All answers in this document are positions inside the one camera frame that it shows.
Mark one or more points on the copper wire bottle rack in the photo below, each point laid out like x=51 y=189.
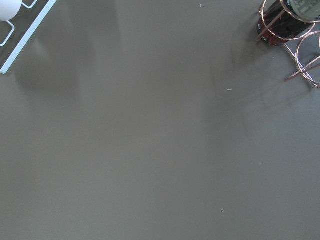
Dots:
x=293 y=48

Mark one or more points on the white wire cup rack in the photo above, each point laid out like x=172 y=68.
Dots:
x=15 y=33

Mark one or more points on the near tea bottle in rack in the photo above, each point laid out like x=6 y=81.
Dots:
x=286 y=20

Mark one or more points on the white cup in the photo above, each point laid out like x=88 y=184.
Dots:
x=9 y=9

